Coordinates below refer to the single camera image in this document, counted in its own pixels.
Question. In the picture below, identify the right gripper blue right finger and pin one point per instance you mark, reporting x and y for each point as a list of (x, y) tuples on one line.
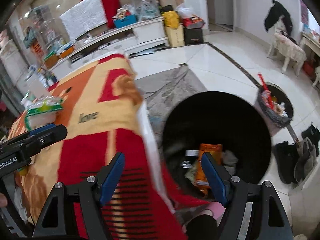
[(217, 178)]

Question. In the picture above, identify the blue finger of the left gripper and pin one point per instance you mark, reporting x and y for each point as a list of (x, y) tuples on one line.
[(41, 129)]

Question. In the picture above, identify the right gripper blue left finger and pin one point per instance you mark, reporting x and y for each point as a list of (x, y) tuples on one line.
[(109, 177)]

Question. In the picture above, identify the green wet wipes packet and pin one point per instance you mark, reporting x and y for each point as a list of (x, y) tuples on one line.
[(43, 112)]

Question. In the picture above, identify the orange snack wrapper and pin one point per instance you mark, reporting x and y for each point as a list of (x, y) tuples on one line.
[(200, 179)]

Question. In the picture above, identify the black trash bin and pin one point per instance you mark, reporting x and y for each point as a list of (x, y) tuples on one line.
[(216, 118)]

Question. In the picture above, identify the person left hand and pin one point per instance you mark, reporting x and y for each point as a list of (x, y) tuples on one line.
[(3, 200)]

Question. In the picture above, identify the red orange patterned blanket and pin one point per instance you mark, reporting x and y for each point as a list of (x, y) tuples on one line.
[(100, 105)]

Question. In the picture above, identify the dark floor waste basket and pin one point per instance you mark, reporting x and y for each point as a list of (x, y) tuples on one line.
[(275, 105)]

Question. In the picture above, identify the white cloth covered TV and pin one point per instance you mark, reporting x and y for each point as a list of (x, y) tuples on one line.
[(83, 17)]

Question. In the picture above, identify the blue storage basket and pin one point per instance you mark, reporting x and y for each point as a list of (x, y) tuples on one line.
[(127, 20)]

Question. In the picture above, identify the white TV cabinet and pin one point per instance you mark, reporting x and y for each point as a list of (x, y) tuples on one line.
[(130, 39)]

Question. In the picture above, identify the white chair with jacket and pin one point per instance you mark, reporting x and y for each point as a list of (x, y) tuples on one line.
[(279, 19)]

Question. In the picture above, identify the yellow bag on box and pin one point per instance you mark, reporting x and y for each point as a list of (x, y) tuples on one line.
[(171, 19)]

